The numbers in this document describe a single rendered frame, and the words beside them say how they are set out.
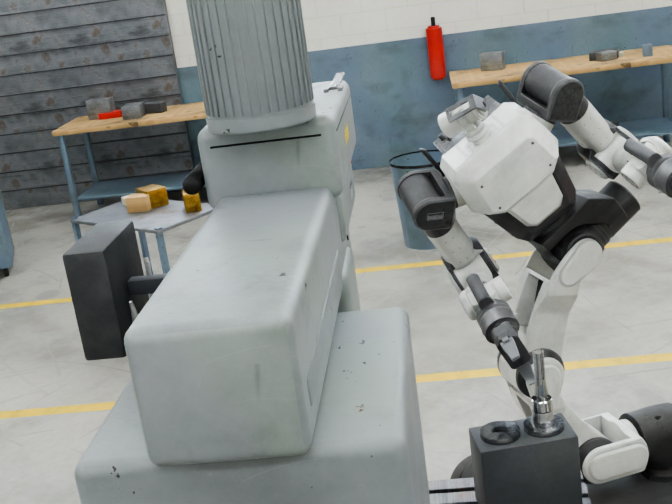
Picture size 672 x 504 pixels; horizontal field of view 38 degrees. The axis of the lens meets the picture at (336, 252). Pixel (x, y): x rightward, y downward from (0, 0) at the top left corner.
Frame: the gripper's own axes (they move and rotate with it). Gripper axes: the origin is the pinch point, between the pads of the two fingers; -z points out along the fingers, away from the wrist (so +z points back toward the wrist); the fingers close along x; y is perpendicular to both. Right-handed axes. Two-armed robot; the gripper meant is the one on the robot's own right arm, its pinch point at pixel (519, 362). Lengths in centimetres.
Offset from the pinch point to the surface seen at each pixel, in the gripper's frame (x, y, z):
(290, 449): 88, -25, -67
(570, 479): -13.3, -3.5, -25.0
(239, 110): 96, -15, -1
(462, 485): -18.1, -27.5, -9.0
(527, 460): -4.0, -9.1, -21.6
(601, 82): -429, 166, 599
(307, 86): 90, -3, 3
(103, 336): 79, -59, -12
